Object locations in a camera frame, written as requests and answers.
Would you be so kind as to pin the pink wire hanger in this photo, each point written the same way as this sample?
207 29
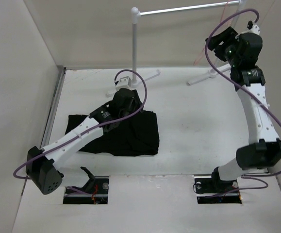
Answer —
201 31

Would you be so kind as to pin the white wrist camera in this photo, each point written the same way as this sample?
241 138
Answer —
253 28
125 82

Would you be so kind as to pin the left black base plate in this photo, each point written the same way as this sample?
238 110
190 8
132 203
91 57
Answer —
97 194

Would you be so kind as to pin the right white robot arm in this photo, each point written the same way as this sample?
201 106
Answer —
264 145

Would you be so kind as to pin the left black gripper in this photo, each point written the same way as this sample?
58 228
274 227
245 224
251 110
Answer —
137 105

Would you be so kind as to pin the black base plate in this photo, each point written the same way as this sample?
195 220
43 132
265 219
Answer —
97 194
208 192

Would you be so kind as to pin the black trousers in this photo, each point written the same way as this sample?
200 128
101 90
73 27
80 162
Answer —
135 136

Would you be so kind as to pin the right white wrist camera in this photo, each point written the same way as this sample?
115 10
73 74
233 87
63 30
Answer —
253 28

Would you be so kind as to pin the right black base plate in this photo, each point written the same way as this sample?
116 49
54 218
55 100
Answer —
208 192

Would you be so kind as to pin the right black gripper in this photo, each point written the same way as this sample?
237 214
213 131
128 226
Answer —
228 36

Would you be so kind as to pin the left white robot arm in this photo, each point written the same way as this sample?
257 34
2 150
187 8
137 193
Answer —
43 164

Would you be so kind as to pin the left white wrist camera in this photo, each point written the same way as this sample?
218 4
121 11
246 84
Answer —
125 82

